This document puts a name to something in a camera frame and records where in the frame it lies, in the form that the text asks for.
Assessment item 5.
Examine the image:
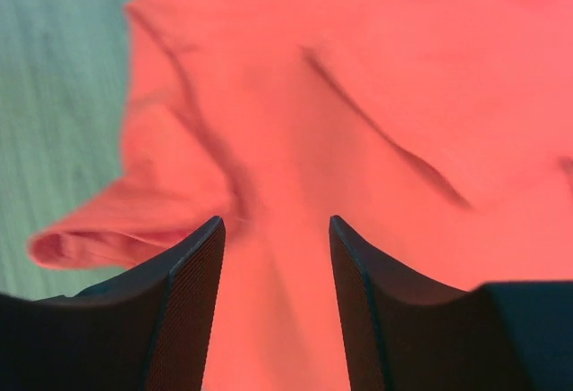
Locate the orange t-shirt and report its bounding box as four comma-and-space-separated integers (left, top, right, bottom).
29, 0, 572, 390

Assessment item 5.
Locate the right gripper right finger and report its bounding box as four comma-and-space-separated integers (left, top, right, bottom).
329, 216, 572, 391

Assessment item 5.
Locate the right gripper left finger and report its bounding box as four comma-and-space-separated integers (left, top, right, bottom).
1, 217, 226, 390

